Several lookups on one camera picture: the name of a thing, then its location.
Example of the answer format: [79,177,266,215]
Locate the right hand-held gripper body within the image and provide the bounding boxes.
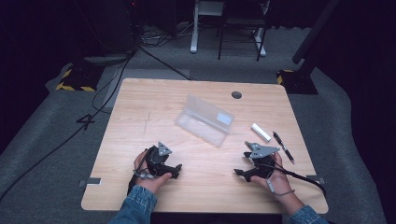
[245,141,280,180]

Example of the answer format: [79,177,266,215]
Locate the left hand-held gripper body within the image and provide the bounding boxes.
[145,142,176,178]

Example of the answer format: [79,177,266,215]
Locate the black pen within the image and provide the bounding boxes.
[273,131,295,164]

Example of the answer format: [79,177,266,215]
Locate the clear plastic pencil case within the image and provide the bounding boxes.
[174,94,235,148]

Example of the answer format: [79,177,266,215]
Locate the person's left hand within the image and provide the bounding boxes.
[134,149,173,194]

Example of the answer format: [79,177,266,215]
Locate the person's right hand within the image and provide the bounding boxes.
[250,152,295,203]

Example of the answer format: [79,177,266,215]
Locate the white eraser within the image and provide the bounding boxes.
[250,122,272,143]

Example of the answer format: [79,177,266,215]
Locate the grey tape strip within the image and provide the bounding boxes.
[306,175,325,185]
[78,176,103,188]

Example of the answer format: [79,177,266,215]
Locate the black yellow striped stand base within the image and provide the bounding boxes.
[276,68,319,95]
[55,60,105,92]

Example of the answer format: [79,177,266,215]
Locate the black slanted pole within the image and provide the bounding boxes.
[291,0,342,74]

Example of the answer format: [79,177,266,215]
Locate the black equipment tower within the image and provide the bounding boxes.
[101,0,139,56]

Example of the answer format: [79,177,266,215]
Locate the grey wrist cord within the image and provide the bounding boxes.
[133,169,155,181]
[265,178,295,197]

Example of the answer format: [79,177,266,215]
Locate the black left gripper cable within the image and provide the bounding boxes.
[127,151,149,195]

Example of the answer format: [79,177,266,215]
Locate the thin looped floor cable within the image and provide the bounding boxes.
[92,59,133,115]

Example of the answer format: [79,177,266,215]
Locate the long black floor cable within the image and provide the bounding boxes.
[0,50,135,203]

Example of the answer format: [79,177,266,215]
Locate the black chair frame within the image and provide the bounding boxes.
[217,0,271,62]

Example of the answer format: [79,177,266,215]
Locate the tangled cable bundle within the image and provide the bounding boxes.
[136,21,195,49]

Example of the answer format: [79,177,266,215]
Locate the white desk frame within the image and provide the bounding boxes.
[190,0,268,58]

